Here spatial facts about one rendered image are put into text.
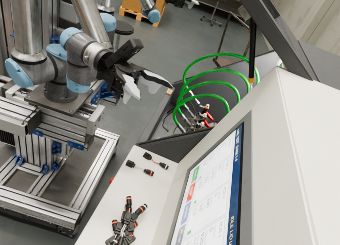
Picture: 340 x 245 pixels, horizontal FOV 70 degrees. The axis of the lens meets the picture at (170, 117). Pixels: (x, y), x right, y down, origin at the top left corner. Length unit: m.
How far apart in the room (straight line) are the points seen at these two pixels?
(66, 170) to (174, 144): 1.10
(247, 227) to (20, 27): 0.88
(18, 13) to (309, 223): 0.93
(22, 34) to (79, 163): 1.24
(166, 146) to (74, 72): 0.50
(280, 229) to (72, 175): 1.68
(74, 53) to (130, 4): 4.79
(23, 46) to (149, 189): 0.69
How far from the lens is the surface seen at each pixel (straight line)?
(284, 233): 0.42
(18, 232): 2.01
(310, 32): 4.96
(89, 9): 0.92
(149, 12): 1.55
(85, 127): 1.25
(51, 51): 1.11
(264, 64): 1.55
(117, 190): 0.98
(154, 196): 0.99
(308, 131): 0.58
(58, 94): 1.19
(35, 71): 1.05
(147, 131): 1.26
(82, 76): 0.82
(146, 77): 0.69
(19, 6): 0.96
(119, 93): 0.67
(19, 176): 1.98
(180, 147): 1.06
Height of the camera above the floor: 1.79
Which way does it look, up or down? 37 degrees down
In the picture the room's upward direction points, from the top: 21 degrees clockwise
